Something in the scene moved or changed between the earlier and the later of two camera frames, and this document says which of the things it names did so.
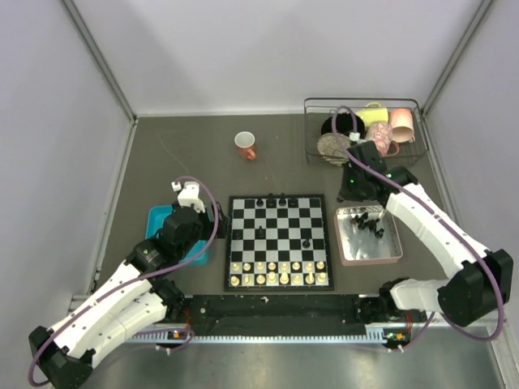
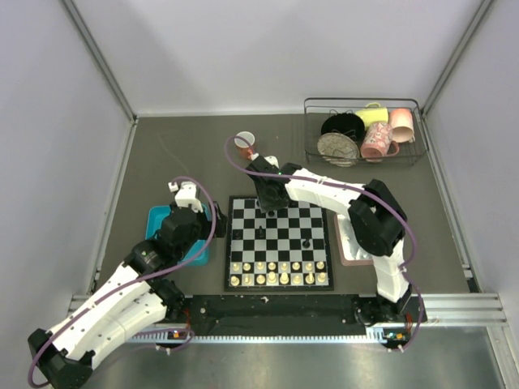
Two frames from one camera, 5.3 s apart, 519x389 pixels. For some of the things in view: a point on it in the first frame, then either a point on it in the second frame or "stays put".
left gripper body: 204,231 stays put
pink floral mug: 381,133 stays put
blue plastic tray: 199,254 stays put
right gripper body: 351,188 → 267,203
